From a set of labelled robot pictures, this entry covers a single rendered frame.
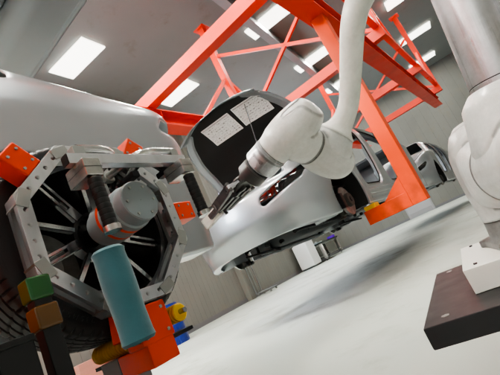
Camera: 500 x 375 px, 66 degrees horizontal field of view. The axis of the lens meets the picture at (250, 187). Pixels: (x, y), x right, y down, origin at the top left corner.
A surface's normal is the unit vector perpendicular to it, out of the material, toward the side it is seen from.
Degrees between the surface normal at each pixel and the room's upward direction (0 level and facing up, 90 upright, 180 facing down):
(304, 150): 152
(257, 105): 143
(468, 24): 87
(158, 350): 90
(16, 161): 90
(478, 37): 88
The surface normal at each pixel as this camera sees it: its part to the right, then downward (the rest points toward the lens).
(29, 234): 0.72, -0.46
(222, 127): 0.00, 0.75
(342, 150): 0.55, 0.19
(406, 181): -0.57, 0.06
